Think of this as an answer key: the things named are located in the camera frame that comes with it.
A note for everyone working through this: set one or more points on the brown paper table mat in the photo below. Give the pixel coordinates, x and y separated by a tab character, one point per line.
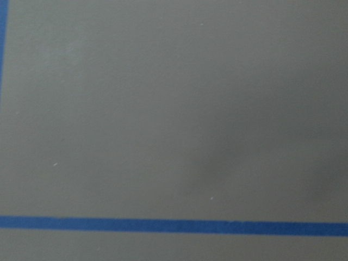
187	110

